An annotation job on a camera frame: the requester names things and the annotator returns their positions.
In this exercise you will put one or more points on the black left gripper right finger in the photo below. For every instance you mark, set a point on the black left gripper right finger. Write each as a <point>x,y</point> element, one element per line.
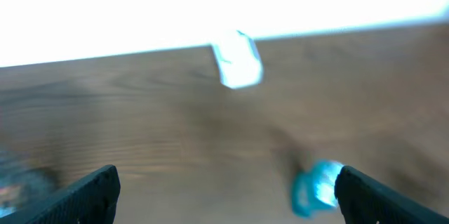
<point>364,200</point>

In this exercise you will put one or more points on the small teal liquid bottle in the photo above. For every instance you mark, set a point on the small teal liquid bottle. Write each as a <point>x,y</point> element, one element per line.
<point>314,190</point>

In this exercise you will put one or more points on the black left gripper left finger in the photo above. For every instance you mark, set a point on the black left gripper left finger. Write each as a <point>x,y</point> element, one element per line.
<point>90,200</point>

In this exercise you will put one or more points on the white barcode scanner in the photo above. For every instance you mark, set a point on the white barcode scanner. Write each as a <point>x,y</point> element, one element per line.
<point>238,60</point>

